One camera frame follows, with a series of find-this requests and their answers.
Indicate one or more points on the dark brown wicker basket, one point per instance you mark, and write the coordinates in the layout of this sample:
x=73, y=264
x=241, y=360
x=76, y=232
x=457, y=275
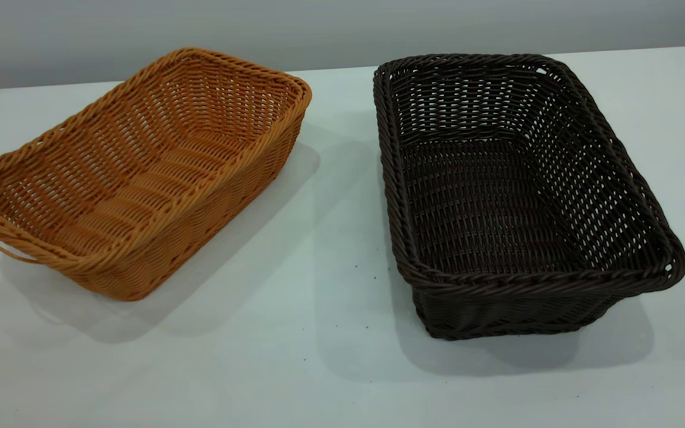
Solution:
x=497, y=208

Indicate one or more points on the orange-brown wicker basket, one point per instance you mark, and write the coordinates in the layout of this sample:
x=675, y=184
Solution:
x=140, y=178

